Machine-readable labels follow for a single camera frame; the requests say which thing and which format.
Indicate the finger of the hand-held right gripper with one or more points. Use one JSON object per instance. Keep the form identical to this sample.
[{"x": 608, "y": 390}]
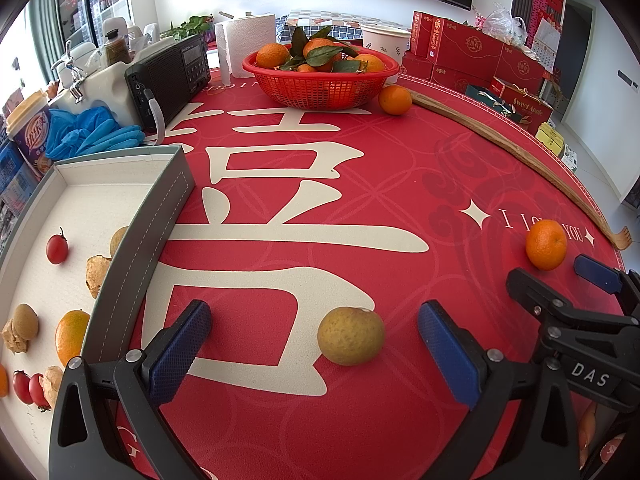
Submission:
[
  {"x": 597, "y": 272},
  {"x": 537, "y": 295}
]

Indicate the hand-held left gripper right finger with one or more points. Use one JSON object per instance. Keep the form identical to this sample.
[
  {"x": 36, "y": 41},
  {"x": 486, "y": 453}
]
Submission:
[{"x": 450, "y": 355}]

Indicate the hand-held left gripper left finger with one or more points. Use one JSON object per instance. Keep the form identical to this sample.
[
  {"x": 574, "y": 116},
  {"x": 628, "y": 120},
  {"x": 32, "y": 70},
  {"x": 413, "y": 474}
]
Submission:
[{"x": 180, "y": 355}]

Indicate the small orange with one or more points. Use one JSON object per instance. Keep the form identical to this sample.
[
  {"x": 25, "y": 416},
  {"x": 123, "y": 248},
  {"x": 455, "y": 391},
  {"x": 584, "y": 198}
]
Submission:
[
  {"x": 395, "y": 100},
  {"x": 546, "y": 244},
  {"x": 2, "y": 380}
]

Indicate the brownish green round fruit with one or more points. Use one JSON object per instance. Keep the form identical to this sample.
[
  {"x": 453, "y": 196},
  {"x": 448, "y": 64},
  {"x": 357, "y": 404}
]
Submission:
[
  {"x": 351, "y": 335},
  {"x": 26, "y": 317},
  {"x": 119, "y": 241}
]

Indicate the large orange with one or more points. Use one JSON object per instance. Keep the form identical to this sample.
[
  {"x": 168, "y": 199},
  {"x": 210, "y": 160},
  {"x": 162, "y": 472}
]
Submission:
[{"x": 71, "y": 336}]

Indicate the walnut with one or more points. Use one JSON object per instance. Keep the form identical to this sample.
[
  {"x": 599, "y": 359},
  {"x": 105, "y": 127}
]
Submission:
[
  {"x": 97, "y": 276},
  {"x": 14, "y": 342},
  {"x": 52, "y": 380}
]

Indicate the cherry tomato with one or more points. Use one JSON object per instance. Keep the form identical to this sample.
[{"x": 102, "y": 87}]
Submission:
[
  {"x": 56, "y": 249},
  {"x": 21, "y": 386},
  {"x": 39, "y": 391}
]

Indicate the grey tray with white inside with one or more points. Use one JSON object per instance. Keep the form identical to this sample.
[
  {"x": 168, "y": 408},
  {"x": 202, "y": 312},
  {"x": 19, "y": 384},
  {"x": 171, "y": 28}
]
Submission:
[{"x": 85, "y": 210}]

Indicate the person's right hand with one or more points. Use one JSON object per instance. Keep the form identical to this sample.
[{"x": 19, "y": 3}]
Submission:
[{"x": 588, "y": 427}]

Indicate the yellow box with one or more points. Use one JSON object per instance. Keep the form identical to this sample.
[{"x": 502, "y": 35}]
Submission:
[{"x": 550, "y": 136}]

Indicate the red printed table mat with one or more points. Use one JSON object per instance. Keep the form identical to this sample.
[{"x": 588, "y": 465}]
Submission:
[{"x": 350, "y": 240}]

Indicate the red gift bag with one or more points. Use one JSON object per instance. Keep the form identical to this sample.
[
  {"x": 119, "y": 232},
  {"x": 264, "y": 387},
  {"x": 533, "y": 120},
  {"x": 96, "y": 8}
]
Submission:
[{"x": 525, "y": 107}]

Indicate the dark green gift bag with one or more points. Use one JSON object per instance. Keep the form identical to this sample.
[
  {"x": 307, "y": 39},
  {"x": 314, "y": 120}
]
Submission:
[{"x": 480, "y": 94}]

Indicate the flat red gift box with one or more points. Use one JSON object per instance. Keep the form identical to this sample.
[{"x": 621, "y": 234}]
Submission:
[{"x": 455, "y": 80}]

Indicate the blue rubber gloves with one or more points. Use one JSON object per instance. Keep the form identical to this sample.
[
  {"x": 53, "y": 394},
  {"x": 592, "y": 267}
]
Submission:
[{"x": 95, "y": 132}]

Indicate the blue printed packet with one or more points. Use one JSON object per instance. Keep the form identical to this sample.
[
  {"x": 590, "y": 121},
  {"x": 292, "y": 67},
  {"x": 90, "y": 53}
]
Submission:
[{"x": 12, "y": 180}]

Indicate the large red gift box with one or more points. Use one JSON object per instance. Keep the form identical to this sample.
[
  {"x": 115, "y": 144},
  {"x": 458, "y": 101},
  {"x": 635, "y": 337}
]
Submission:
[{"x": 467, "y": 50}]

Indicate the low red gift box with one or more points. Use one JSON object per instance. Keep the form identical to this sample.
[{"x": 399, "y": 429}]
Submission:
[{"x": 417, "y": 66}]

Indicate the purple milk tea cup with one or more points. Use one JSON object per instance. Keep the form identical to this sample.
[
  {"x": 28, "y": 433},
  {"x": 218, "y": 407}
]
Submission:
[{"x": 30, "y": 135}]

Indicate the plastic bag with pink flowers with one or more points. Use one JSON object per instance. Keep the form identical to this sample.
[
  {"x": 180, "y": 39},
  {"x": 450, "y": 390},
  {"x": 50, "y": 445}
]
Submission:
[{"x": 502, "y": 22}]

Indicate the white ceramic container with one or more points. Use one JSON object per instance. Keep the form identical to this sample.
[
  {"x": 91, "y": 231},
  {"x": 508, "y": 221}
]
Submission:
[{"x": 107, "y": 87}]

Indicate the black radio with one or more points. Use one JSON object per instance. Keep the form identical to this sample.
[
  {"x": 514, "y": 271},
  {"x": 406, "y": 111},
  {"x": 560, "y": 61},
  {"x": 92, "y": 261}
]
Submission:
[{"x": 175, "y": 75}]

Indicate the upright red gift box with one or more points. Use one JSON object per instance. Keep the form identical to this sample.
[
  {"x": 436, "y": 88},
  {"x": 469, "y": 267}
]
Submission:
[{"x": 425, "y": 35}]

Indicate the red plastic basket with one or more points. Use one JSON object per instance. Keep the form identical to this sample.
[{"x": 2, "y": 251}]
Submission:
[{"x": 320, "y": 91}]

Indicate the white paper cup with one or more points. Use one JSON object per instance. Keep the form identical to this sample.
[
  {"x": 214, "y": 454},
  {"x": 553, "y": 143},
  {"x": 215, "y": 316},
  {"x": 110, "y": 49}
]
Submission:
[{"x": 385, "y": 40}]

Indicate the silver metal tap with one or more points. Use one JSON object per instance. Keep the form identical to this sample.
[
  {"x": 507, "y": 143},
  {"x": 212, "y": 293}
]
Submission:
[{"x": 72, "y": 72}]

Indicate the brown bottle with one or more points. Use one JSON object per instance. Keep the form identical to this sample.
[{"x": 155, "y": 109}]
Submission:
[{"x": 117, "y": 50}]

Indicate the pile of oranges with leaves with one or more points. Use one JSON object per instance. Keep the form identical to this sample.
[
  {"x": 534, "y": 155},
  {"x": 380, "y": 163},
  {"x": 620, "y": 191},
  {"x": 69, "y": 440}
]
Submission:
[{"x": 270, "y": 55}]

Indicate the white plastic container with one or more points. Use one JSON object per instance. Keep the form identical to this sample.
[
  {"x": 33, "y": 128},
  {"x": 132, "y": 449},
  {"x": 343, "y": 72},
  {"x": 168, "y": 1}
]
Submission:
[{"x": 151, "y": 35}]

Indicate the white paper towel roll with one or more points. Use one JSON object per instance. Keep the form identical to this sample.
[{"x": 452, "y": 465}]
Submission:
[{"x": 250, "y": 40}]

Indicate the blue plaid cloth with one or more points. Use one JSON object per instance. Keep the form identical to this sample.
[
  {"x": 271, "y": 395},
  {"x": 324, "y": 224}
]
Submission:
[{"x": 350, "y": 27}]

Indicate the green potted plant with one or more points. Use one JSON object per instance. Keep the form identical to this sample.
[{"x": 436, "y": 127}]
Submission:
[{"x": 190, "y": 26}]

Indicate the white canister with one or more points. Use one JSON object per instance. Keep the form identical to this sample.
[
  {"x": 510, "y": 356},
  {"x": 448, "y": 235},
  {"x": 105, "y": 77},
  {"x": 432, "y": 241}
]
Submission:
[{"x": 117, "y": 25}]

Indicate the wall calendar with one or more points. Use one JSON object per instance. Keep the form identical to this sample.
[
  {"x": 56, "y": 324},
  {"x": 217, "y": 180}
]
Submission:
[{"x": 546, "y": 40}]

